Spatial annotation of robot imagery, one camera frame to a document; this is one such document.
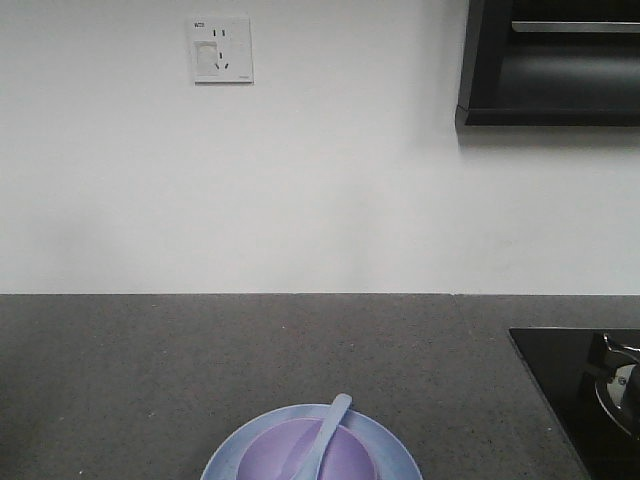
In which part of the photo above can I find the purple plastic bowl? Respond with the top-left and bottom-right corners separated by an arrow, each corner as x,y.
236,417 -> 378,480

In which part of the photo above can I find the light blue spoon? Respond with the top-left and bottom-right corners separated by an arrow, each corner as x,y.
282,393 -> 353,480

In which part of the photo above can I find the light blue plate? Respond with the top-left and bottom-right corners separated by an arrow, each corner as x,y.
201,404 -> 423,480

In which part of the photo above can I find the black range hood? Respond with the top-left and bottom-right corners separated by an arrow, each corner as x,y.
455,0 -> 639,128

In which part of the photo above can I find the black gas stove top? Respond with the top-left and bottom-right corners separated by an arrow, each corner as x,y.
509,327 -> 639,479

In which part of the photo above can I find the stove burner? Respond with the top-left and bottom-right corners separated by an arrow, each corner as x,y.
585,333 -> 639,441

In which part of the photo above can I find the white wall socket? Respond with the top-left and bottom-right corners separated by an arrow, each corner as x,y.
186,16 -> 254,85

